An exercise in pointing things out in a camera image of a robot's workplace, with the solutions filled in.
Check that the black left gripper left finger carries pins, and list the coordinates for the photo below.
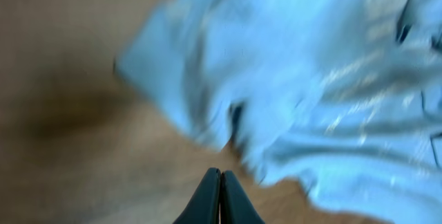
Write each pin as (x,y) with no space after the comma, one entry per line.
(204,206)

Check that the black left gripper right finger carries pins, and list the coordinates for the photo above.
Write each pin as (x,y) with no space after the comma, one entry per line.
(235,206)

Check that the light blue printed t-shirt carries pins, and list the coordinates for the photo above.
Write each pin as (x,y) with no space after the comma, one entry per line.
(342,95)

